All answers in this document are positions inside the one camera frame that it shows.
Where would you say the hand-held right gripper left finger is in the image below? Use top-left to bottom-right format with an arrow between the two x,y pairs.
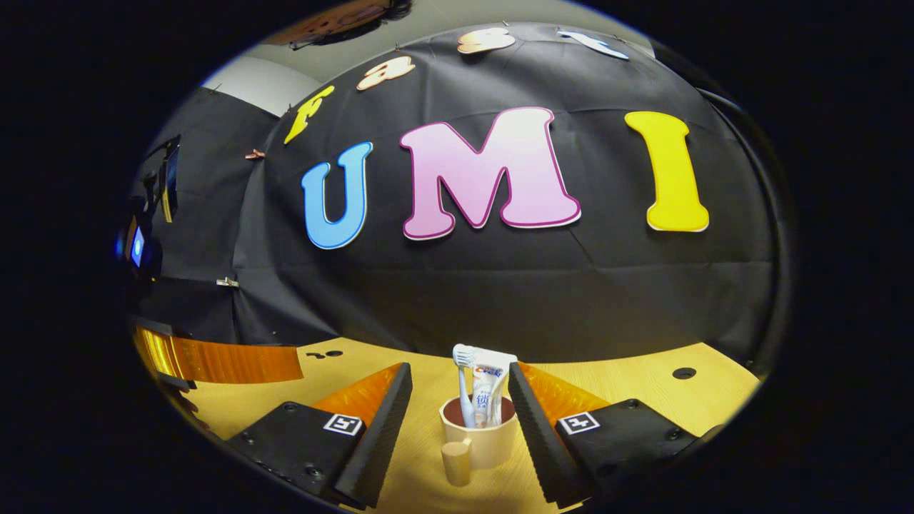
227,362 -> 413,510

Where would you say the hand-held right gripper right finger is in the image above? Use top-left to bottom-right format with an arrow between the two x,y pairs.
508,362 -> 723,509

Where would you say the beige cup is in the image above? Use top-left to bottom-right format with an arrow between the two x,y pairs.
439,395 -> 518,488

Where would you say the white toothpaste tube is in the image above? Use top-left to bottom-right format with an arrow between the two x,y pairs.
471,348 -> 518,429

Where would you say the white toothbrush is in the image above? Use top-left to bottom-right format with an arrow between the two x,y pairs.
453,344 -> 481,429

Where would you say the yellow wooden desktop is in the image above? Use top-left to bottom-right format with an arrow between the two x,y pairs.
164,337 -> 761,514

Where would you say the black backdrop cloth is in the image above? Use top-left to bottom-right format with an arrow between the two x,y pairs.
129,21 -> 786,365

